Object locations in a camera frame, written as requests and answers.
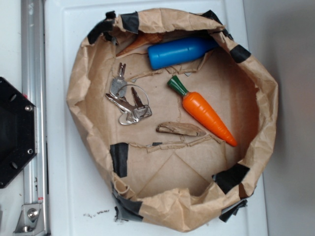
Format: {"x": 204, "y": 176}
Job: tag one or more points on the brown wood chip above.
{"x": 180, "y": 129}

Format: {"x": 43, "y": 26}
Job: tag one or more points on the silver key bunch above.
{"x": 131, "y": 114}

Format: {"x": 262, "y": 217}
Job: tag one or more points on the orange toy carrot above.
{"x": 196, "y": 105}

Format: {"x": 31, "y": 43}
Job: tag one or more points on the blue plastic bottle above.
{"x": 179, "y": 51}

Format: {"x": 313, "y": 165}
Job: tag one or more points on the brown spiral seashell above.
{"x": 142, "y": 40}

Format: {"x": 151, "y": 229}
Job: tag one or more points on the white plastic tray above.
{"x": 80, "y": 201}

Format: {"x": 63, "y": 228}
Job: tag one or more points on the aluminium frame rail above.
{"x": 34, "y": 87}

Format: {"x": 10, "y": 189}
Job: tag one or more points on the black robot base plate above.
{"x": 17, "y": 132}

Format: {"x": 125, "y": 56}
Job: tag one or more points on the metal corner bracket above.
{"x": 31, "y": 221}

